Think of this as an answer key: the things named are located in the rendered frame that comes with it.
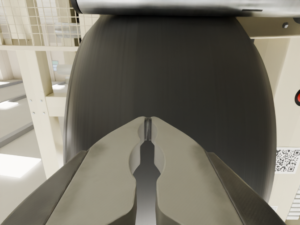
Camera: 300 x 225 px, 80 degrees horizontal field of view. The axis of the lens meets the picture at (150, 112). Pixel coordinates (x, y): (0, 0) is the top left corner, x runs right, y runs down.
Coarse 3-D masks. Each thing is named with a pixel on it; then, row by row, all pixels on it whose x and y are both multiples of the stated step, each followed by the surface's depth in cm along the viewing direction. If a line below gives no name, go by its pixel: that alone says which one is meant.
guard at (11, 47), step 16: (0, 16) 69; (16, 16) 69; (32, 16) 69; (48, 16) 69; (0, 32) 71; (32, 32) 71; (0, 48) 72; (16, 48) 72; (32, 48) 72; (48, 48) 72; (64, 48) 72
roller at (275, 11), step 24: (72, 0) 25; (96, 0) 25; (120, 0) 25; (144, 0) 25; (168, 0) 25; (192, 0) 25; (216, 0) 25; (240, 0) 24; (264, 0) 24; (288, 0) 24
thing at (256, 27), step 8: (248, 24) 43; (256, 24) 40; (264, 24) 37; (272, 24) 35; (280, 24) 32; (288, 24) 31; (296, 24) 29; (248, 32) 43; (256, 32) 40; (264, 32) 37; (272, 32) 35; (280, 32) 32; (288, 32) 31; (296, 32) 29
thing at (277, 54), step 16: (272, 48) 38; (288, 48) 34; (272, 64) 38; (288, 64) 35; (272, 80) 38; (288, 80) 36; (288, 96) 37; (288, 112) 39; (288, 128) 40; (288, 144) 41; (288, 176) 45; (272, 192) 47; (288, 192) 47; (288, 208) 49
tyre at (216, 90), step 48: (96, 48) 24; (144, 48) 23; (192, 48) 23; (240, 48) 24; (96, 96) 21; (144, 96) 21; (192, 96) 21; (240, 96) 21; (144, 144) 20; (240, 144) 20; (144, 192) 21
